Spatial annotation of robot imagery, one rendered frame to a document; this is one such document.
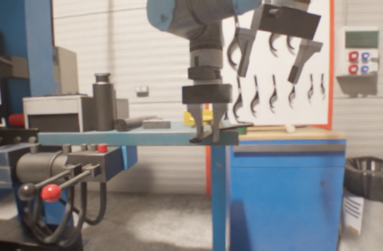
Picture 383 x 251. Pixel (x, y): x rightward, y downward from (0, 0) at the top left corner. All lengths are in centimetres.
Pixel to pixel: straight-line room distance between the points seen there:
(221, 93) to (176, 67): 203
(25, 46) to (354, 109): 303
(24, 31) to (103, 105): 64
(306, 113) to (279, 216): 146
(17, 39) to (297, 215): 185
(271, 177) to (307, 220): 38
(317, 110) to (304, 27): 223
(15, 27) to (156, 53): 163
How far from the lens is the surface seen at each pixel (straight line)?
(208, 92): 53
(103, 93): 76
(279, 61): 257
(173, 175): 266
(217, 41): 54
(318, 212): 160
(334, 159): 151
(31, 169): 78
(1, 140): 101
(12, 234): 123
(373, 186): 180
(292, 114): 259
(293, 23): 49
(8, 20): 135
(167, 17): 43
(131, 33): 278
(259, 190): 141
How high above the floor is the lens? 115
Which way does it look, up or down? 6 degrees down
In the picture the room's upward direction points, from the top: 2 degrees counter-clockwise
